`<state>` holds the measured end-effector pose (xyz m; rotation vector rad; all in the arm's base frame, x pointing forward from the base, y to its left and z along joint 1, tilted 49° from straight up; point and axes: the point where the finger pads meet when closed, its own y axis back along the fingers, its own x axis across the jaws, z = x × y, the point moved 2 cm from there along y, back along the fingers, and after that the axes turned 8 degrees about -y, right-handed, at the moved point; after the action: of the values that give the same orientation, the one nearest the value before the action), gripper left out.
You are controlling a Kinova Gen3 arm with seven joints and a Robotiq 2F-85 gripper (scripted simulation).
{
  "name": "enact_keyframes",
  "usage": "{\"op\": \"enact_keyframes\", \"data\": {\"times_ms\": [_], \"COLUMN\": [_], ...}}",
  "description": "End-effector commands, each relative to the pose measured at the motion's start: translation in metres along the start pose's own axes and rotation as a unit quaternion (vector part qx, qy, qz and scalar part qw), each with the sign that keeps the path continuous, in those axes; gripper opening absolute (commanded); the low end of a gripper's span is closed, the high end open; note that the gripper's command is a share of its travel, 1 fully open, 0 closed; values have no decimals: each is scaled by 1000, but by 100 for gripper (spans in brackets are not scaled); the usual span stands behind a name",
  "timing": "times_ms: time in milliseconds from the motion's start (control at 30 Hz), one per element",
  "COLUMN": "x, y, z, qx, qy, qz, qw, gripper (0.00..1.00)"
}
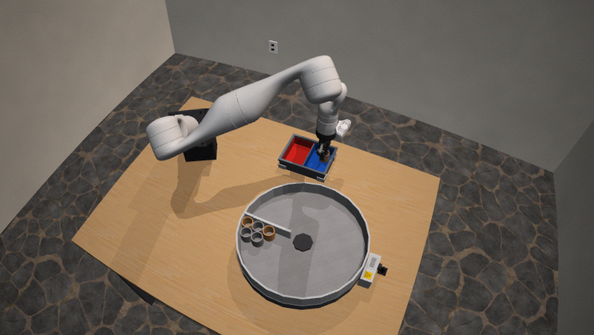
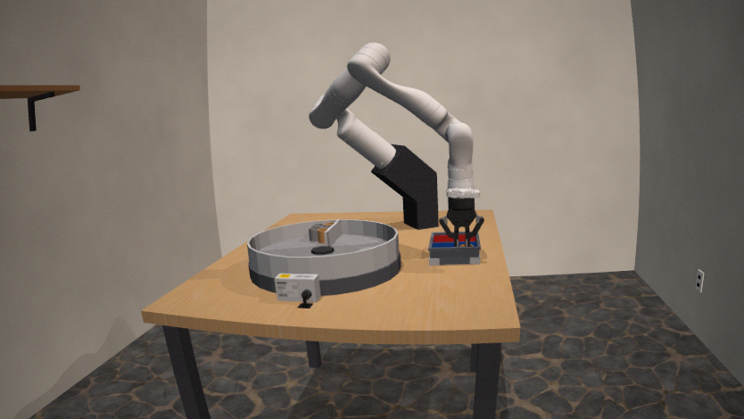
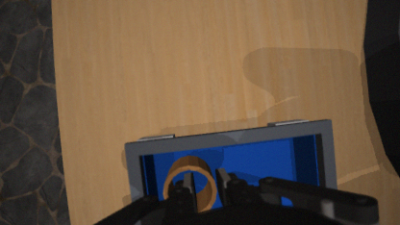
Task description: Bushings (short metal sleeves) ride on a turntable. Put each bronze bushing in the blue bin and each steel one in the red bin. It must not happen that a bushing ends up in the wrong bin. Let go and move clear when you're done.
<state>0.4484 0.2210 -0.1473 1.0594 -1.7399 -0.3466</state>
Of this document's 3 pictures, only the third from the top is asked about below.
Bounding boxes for bronze bushing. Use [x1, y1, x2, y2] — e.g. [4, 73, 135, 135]
[163, 156, 217, 213]

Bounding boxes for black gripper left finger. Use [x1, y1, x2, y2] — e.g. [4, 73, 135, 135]
[93, 172, 198, 225]

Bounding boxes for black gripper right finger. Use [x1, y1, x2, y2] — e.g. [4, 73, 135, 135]
[215, 167, 380, 225]

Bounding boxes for grey tray with blue and red compartments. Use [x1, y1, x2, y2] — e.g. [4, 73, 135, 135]
[124, 119, 338, 203]

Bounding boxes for grey round turntable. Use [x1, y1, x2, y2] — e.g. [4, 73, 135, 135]
[363, 0, 400, 178]

